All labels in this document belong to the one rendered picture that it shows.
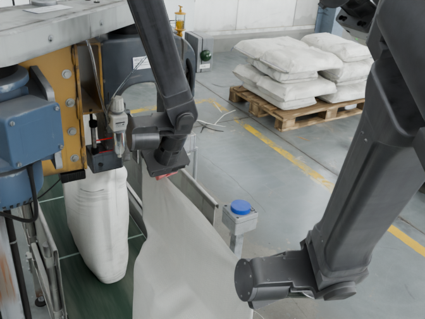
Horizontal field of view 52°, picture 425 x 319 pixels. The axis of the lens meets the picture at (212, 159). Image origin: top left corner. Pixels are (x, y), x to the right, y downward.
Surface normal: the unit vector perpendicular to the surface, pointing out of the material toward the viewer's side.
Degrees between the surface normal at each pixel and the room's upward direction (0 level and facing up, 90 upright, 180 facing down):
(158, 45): 106
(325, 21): 90
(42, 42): 90
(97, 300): 0
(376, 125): 101
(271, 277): 30
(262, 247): 0
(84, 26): 90
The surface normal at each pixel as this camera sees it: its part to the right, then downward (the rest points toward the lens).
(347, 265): 0.07, 0.72
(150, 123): 0.15, -0.71
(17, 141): 0.82, 0.33
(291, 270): 0.36, -0.52
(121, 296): 0.07, -0.87
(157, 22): 0.38, 0.67
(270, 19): 0.50, 0.45
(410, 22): -0.89, -0.11
